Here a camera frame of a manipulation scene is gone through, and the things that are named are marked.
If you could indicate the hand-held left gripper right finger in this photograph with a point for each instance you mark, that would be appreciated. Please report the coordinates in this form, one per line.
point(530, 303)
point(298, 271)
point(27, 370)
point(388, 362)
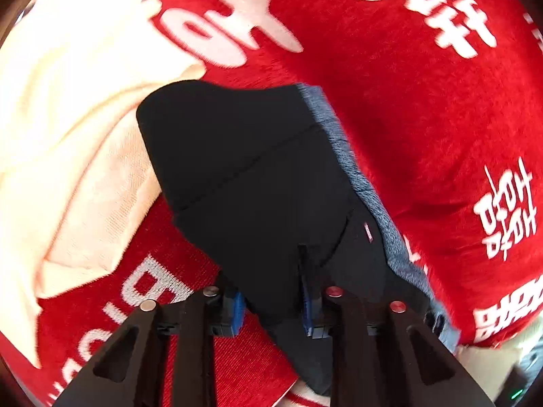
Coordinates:
point(306, 305)

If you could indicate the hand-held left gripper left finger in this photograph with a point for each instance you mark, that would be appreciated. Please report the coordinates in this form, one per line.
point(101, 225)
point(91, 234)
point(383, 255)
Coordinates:
point(236, 314)

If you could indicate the cream cloth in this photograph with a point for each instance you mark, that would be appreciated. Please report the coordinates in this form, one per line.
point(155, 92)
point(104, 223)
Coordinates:
point(63, 135)

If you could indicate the dark device with green light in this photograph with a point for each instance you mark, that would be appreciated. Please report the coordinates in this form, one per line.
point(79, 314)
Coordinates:
point(515, 386)

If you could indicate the black pants with blue trim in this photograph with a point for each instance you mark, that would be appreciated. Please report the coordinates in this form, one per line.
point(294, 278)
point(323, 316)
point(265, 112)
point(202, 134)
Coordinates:
point(254, 178)

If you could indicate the white cushion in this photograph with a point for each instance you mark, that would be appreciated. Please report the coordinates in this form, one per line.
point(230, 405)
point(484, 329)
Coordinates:
point(483, 360)

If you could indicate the red printed blanket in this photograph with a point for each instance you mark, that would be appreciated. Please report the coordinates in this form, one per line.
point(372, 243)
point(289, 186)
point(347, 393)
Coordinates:
point(424, 114)

